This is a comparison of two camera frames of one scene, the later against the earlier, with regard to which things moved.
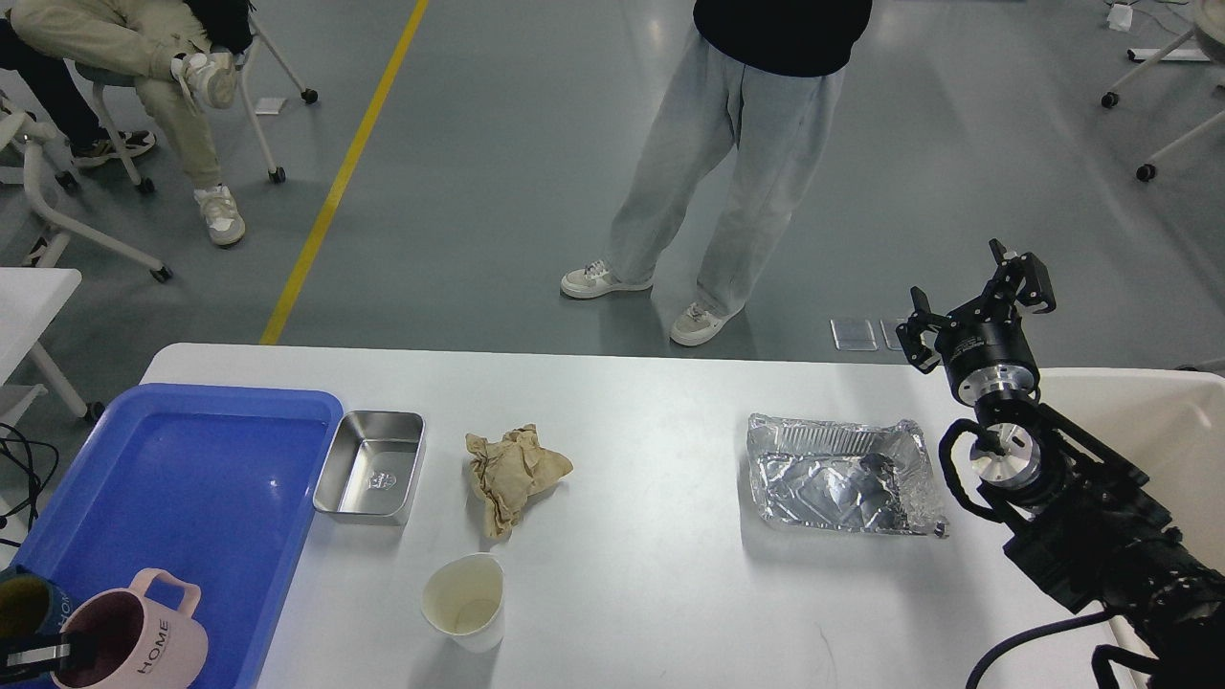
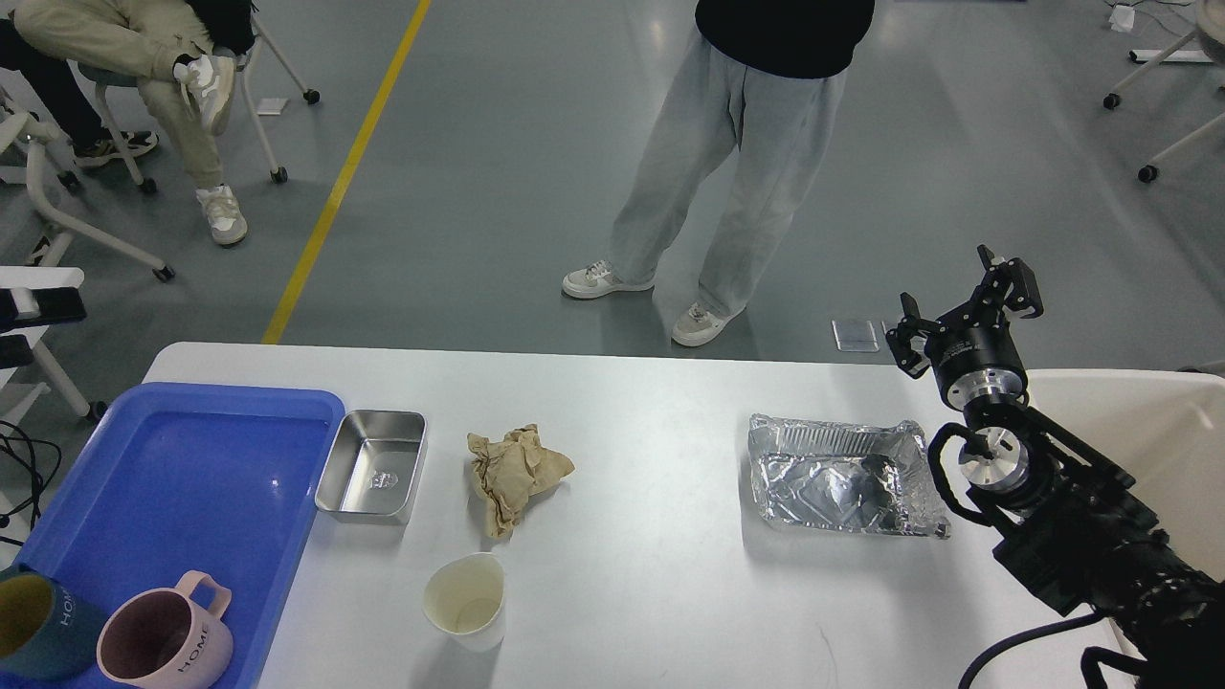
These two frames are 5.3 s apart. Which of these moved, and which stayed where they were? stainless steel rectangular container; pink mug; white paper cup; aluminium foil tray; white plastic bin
Moved: pink mug
Stayed: white paper cup; aluminium foil tray; white plastic bin; stainless steel rectangular container
